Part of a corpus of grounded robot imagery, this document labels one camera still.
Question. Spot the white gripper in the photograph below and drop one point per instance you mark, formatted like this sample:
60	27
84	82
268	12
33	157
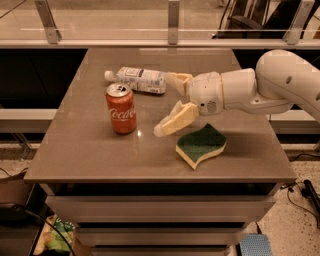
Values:
205	92

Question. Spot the red Coca-Cola can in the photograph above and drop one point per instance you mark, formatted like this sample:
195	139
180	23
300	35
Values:
121	106

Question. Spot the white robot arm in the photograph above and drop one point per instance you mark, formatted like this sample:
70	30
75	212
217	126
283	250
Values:
279	80

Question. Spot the clear plastic water bottle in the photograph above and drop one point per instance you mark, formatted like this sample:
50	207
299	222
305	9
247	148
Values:
138	79

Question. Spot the green and yellow sponge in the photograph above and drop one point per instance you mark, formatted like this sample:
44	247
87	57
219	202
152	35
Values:
201	145

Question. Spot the grey drawer cabinet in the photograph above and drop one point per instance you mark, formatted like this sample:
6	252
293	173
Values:
133	194

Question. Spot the black power strip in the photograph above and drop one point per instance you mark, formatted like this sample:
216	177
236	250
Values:
309	192

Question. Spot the blue perforated box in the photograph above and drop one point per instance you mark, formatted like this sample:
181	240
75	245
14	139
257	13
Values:
255	245

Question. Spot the green snack bag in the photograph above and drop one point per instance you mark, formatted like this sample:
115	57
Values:
56	238

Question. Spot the metal railing bracket middle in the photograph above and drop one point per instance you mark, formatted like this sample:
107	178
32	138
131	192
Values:
173	21

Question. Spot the metal railing bracket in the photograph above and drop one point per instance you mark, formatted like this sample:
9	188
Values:
293	34
173	21
52	33

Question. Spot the metal railing bracket right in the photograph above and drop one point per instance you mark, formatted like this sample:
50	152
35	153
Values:
293	34

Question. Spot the metal railing bracket left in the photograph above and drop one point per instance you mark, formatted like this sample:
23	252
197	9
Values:
52	33

